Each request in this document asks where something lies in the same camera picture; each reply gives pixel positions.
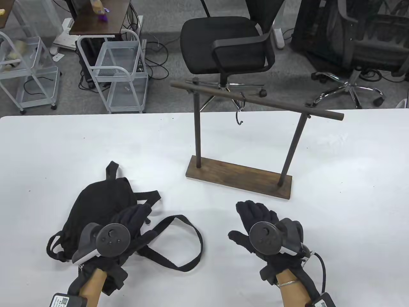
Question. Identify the black mesh office chair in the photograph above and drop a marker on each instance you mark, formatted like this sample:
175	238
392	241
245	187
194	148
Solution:
361	38

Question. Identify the person's left hand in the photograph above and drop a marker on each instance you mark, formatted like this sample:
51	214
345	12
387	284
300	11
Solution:
138	213

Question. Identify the grey controller on glove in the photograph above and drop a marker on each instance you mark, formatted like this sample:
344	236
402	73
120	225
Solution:
111	240
265	238

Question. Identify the white desk leg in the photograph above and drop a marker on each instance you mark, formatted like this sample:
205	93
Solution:
278	32

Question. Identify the yellow bag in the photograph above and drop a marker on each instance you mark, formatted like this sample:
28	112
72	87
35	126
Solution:
96	3

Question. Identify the person's right forearm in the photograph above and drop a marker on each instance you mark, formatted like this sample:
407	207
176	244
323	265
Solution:
292	291

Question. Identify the grey controller on left glove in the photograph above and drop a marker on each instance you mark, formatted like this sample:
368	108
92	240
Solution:
111	240

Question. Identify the brown wooden desk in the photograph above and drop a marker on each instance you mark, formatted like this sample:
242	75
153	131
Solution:
5	17
96	27

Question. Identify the person's left thumb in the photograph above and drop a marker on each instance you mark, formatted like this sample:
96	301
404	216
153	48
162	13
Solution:
147	238

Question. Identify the grey controller on right glove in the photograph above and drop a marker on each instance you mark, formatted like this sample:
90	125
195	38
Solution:
265	238

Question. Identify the white metal trolley cart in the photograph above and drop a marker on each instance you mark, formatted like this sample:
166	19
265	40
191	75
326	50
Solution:
111	70
22	73

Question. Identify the dark wooden hanging rack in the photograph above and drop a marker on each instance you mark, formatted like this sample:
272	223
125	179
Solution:
243	176

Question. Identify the purple object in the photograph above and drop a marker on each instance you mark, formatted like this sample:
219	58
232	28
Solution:
103	15

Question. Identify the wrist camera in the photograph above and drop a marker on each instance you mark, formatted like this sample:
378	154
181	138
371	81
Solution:
325	300
67	300

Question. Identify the person's right hand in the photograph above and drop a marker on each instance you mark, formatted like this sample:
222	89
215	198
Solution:
255	212

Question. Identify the person's left forearm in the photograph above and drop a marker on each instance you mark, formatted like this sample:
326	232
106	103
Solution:
92	286

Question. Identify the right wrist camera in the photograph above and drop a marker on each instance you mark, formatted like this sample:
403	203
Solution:
325	300

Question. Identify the person's right thumb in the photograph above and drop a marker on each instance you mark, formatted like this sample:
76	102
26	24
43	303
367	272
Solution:
238	237

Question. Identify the black metal S hook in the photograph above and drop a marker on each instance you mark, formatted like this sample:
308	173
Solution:
240	112

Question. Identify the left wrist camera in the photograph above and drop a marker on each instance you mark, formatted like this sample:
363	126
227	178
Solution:
67	300

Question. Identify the black backpack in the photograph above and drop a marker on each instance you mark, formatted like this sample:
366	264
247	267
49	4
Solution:
96	201

